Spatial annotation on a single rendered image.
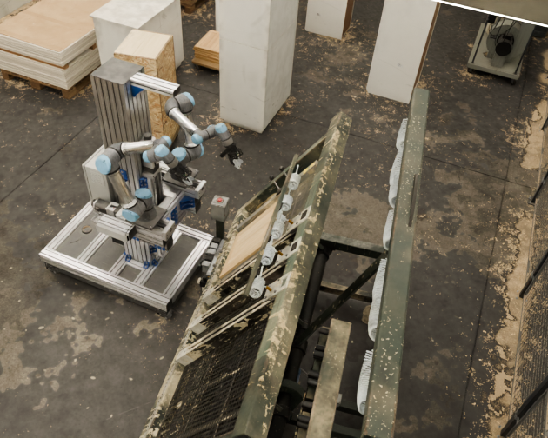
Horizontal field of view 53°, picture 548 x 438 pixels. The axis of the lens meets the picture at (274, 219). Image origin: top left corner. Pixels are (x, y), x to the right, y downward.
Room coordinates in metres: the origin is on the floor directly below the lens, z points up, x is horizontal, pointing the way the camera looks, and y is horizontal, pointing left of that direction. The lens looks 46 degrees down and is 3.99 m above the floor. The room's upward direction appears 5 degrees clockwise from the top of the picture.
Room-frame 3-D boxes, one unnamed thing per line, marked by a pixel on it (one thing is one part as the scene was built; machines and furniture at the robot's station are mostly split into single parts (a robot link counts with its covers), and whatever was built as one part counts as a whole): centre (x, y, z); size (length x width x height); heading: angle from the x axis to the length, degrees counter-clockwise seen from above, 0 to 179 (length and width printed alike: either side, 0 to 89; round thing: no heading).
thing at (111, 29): (6.28, 1.84, 0.48); 1.00 x 0.64 x 0.95; 161
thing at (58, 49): (6.89, 2.68, 0.32); 2.45 x 1.06 x 0.65; 161
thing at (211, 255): (2.67, 0.45, 0.69); 0.50 x 0.14 x 0.24; 169
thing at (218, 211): (3.12, 0.44, 0.84); 0.12 x 0.12 x 0.18; 79
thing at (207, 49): (6.72, 0.94, 0.15); 0.61 x 0.52 x 0.31; 161
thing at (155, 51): (4.86, 1.40, 0.63); 0.50 x 0.42 x 1.25; 172
